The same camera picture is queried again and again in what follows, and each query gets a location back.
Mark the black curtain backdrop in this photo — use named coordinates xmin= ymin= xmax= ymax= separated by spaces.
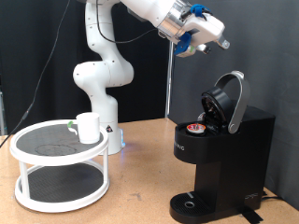
xmin=0 ymin=0 xmax=176 ymax=136

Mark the black power cord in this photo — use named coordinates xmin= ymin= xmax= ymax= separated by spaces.
xmin=261 ymin=189 xmax=283 ymax=201

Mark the large blue cable clip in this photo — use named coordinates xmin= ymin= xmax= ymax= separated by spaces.
xmin=190 ymin=3 xmax=212 ymax=19

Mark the grey metal post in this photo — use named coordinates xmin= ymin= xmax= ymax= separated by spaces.
xmin=0 ymin=74 xmax=7 ymax=136

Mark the black Keurig coffee machine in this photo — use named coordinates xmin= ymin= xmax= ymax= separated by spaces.
xmin=169 ymin=70 xmax=277 ymax=224

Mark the black tape strip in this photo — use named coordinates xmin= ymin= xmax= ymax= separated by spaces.
xmin=237 ymin=204 xmax=264 ymax=224

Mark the wrist camera on blue mount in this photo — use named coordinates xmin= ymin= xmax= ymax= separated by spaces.
xmin=173 ymin=31 xmax=197 ymax=60

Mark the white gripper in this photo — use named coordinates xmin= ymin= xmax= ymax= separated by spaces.
xmin=182 ymin=12 xmax=232 ymax=55

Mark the black camera cable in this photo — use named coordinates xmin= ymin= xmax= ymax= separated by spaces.
xmin=0 ymin=0 xmax=159 ymax=149

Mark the orange rimmed coffee pod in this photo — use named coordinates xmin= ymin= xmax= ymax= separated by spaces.
xmin=186 ymin=122 xmax=207 ymax=135

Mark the white mug with green tape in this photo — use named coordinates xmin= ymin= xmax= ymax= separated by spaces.
xmin=67 ymin=112 xmax=101 ymax=145

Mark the grey fabric backdrop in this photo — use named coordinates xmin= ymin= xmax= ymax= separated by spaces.
xmin=167 ymin=0 xmax=299 ymax=211

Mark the silver vertical pole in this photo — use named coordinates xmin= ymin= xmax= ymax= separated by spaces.
xmin=164 ymin=39 xmax=176 ymax=119

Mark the white two-tier turntable stand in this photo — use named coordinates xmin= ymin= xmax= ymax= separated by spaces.
xmin=8 ymin=119 xmax=110 ymax=214

